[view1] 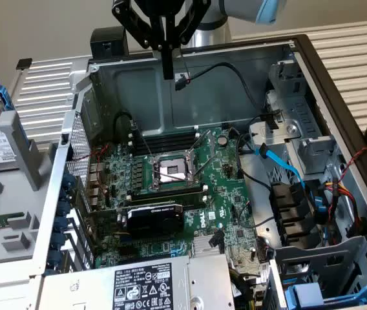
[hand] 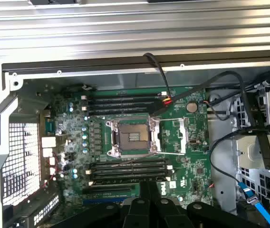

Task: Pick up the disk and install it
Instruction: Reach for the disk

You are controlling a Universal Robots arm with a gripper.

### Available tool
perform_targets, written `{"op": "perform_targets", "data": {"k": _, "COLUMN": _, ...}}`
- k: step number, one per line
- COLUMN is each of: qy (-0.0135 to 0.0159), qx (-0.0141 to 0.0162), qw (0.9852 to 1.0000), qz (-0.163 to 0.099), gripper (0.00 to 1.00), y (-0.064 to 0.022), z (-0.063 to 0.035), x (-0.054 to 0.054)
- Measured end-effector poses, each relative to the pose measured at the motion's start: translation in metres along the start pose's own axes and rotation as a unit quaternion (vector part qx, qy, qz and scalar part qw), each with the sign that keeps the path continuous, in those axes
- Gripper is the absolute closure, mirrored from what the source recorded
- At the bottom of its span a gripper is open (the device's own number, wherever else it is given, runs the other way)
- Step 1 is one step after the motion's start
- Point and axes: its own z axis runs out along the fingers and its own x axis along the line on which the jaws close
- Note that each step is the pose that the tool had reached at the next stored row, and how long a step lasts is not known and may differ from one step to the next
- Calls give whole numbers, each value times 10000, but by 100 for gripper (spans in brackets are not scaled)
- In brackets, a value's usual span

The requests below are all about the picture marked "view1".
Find blue expansion card retainer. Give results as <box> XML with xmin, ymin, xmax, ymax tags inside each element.
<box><xmin>48</xmin><ymin>172</ymin><xmax>77</xmax><ymax>269</ymax></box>

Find black RAM slot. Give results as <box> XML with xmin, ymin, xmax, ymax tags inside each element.
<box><xmin>128</xmin><ymin>135</ymin><xmax>200</xmax><ymax>154</ymax></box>
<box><xmin>128</xmin><ymin>127</ymin><xmax>200</xmax><ymax>146</ymax></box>
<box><xmin>130</xmin><ymin>196</ymin><xmax>207</xmax><ymax>210</ymax></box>

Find silver optical drive bay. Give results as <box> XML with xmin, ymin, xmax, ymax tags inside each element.
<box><xmin>247</xmin><ymin>59</ymin><xmax>342</xmax><ymax>177</ymax></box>

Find thin black red wire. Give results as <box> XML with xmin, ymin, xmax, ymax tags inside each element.
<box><xmin>178</xmin><ymin>48</ymin><xmax>193</xmax><ymax>84</ymax></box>

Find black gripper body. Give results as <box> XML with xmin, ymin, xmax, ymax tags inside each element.
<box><xmin>130</xmin><ymin>0</ymin><xmax>204</xmax><ymax>17</ymax></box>

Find green Dell motherboard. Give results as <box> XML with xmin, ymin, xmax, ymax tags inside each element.
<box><xmin>85</xmin><ymin>125</ymin><xmax>270</xmax><ymax>282</ymax></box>

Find black plastic bracket box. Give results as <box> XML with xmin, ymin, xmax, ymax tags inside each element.
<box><xmin>89</xmin><ymin>26</ymin><xmax>130</xmax><ymax>61</ymax></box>

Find thin metal locking lever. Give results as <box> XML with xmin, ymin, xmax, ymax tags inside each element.
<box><xmin>156</xmin><ymin>150</ymin><xmax>222</xmax><ymax>184</ymax></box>
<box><xmin>131</xmin><ymin>121</ymin><xmax>154</xmax><ymax>161</ymax></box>

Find empty blue disk carrier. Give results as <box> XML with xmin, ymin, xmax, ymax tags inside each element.
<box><xmin>283</xmin><ymin>270</ymin><xmax>367</xmax><ymax>308</ymax></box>

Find braided power cable bundle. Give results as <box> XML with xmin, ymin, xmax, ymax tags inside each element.
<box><xmin>228</xmin><ymin>267</ymin><xmax>264</xmax><ymax>310</ymax></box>

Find black plastic cable shroud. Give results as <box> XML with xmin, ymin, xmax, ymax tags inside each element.
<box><xmin>268</xmin><ymin>181</ymin><xmax>322</xmax><ymax>250</ymax></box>

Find black graphics card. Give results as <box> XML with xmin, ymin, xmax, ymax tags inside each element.
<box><xmin>86</xmin><ymin>201</ymin><xmax>186</xmax><ymax>240</ymax></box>

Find thin black looped wire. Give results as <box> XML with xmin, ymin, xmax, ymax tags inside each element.
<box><xmin>235</xmin><ymin>199</ymin><xmax>277</xmax><ymax>229</ymax></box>

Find white label tag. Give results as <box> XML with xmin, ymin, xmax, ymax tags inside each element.
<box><xmin>256</xmin><ymin>263</ymin><xmax>271</xmax><ymax>285</ymax></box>

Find blue SATA wire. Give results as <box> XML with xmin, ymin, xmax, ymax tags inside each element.
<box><xmin>259</xmin><ymin>145</ymin><xmax>329</xmax><ymax>214</ymax></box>

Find metal socket cover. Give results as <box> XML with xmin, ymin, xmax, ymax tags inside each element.
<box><xmin>185</xmin><ymin>129</ymin><xmax>217</xmax><ymax>169</ymax></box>

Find thick black connector cable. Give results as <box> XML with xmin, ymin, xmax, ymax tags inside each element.
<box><xmin>173</xmin><ymin>61</ymin><xmax>270</xmax><ymax>119</ymax></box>

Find open metal PC case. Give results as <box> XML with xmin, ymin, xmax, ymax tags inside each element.
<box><xmin>30</xmin><ymin>34</ymin><xmax>367</xmax><ymax>310</ymax></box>

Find CPU socket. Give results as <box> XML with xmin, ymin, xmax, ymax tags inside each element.
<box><xmin>149</xmin><ymin>151</ymin><xmax>204</xmax><ymax>192</ymax></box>

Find black cable strap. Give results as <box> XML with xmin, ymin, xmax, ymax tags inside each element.
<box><xmin>258</xmin><ymin>108</ymin><xmax>284</xmax><ymax>130</ymax></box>

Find black cable with plug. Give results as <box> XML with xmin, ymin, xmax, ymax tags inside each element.
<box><xmin>209</xmin><ymin>229</ymin><xmax>226</xmax><ymax>256</ymax></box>

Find multicolour disk power wire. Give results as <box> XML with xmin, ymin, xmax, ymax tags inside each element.
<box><xmin>322</xmin><ymin>180</ymin><xmax>367</xmax><ymax>235</ymax></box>

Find short black cable loop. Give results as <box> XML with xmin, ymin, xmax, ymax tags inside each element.
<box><xmin>113</xmin><ymin>110</ymin><xmax>138</xmax><ymax>138</ymax></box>

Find black case cable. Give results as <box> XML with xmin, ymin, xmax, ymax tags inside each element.
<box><xmin>234</xmin><ymin>114</ymin><xmax>280</xmax><ymax>194</ymax></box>

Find silver finned heatsink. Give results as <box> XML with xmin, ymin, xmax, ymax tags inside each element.
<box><xmin>191</xmin><ymin>234</ymin><xmax>220</xmax><ymax>258</ymax></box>

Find grey plastic parts rack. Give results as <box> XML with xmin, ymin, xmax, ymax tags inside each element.
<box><xmin>0</xmin><ymin>109</ymin><xmax>58</xmax><ymax>269</ymax></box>

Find silver power supply unit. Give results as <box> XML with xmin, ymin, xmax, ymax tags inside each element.
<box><xmin>39</xmin><ymin>253</ymin><xmax>236</xmax><ymax>310</ymax></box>

